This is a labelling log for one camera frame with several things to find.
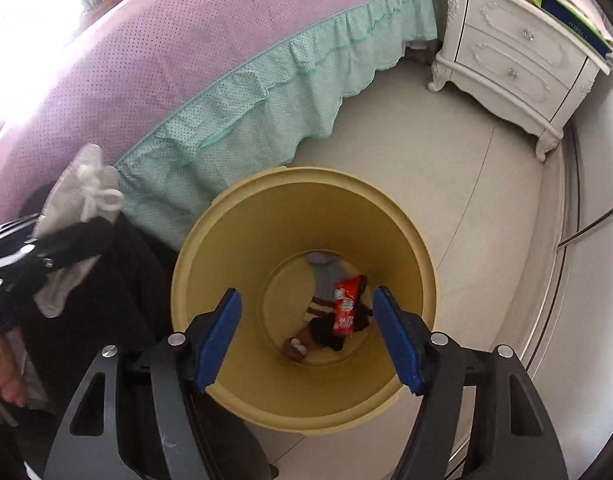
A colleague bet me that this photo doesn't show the blue brown striped sock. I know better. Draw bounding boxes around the blue brown striped sock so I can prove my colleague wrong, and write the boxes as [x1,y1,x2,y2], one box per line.
[303,252,347,322]

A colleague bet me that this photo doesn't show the person's left hand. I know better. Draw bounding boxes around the person's left hand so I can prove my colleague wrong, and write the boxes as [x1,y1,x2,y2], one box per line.
[0,336,28,408]

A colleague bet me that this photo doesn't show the stack of books and papers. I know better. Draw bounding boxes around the stack of books and papers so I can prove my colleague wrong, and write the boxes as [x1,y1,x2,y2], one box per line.
[530,0,613,58]

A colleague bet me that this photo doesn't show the white drawstring cloth pouch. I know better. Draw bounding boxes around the white drawstring cloth pouch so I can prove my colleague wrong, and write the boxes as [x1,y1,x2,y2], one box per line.
[33,144,124,318]

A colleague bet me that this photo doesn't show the yellow trash bin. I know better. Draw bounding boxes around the yellow trash bin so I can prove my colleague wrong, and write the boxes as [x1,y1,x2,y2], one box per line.
[171,167,438,436]

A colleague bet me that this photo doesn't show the white ornate nightstand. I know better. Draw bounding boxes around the white ornate nightstand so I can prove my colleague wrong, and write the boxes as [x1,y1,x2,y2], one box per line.
[428,0,613,162]

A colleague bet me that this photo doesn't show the pink bed with sheet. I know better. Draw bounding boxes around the pink bed with sheet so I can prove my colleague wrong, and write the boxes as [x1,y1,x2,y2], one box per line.
[0,0,438,248]

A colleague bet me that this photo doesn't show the red snack wrapper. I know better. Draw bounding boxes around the red snack wrapper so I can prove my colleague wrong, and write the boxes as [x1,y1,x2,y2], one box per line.
[333,275,372,337]

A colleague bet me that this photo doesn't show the black sock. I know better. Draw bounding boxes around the black sock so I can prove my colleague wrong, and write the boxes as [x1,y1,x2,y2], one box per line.
[304,304,373,352]

